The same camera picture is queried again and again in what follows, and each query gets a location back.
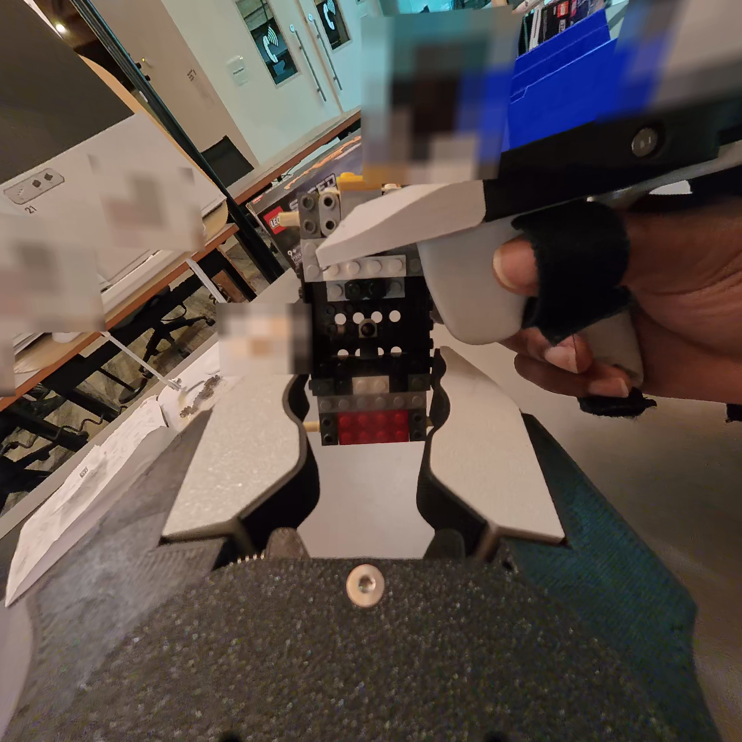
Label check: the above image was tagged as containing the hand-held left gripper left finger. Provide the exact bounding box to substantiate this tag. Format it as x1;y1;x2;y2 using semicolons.
160;374;322;551

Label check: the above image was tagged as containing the toy brick car chassis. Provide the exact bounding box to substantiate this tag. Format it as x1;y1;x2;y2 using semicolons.
284;171;442;447

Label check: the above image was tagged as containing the large black screen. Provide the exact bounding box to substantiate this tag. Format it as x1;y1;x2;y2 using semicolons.
0;0;134;183

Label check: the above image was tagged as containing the person's right hand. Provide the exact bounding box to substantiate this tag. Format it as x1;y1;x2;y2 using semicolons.
493;197;742;403

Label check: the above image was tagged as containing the clear bag of black pieces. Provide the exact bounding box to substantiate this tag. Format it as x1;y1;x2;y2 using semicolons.
157;374;227;418

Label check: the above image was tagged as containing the toy set box yellow car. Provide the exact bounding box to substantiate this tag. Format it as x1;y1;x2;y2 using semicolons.
246;171;340;273

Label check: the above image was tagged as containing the yellow hinge brick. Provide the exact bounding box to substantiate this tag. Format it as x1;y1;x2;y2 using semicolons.
338;171;401;192

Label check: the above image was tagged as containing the white printed paper bag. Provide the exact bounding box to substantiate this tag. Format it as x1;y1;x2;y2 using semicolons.
6;400;175;606

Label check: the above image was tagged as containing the instruction booklet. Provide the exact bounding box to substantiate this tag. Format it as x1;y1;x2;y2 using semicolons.
0;110;228;291

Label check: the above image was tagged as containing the white narrow long plate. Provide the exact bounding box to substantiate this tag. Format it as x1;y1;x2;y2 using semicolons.
323;258;408;278

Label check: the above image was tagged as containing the grey desk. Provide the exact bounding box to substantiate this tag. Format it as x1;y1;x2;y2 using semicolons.
0;267;742;742

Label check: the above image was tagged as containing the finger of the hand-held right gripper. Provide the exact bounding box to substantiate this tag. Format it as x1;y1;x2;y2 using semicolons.
315;180;488;270

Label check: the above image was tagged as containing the white book stand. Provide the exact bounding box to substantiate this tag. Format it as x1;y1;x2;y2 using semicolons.
12;191;230;407

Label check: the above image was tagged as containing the blue storage bin stack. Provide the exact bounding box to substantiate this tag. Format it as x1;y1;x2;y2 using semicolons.
510;9;618;151

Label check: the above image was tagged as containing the door window with phone icon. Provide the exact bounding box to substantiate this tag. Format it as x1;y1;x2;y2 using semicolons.
235;0;302;88
313;0;352;52

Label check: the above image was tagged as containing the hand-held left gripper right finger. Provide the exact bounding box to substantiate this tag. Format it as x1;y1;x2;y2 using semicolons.
415;345;567;563

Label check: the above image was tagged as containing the black slanted pole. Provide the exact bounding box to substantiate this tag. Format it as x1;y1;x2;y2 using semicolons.
70;0;288;279

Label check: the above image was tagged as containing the brown edged office table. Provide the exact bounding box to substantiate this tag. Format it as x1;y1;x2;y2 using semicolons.
0;107;363;401

